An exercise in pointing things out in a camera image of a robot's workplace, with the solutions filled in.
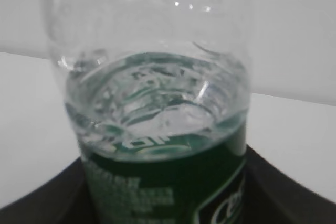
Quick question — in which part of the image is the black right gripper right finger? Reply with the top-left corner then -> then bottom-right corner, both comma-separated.
243,147 -> 335,224

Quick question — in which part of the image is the clear green-label water bottle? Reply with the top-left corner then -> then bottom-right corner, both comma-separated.
41,0 -> 251,223

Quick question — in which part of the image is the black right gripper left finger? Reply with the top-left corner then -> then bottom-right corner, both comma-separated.
1,159 -> 99,224

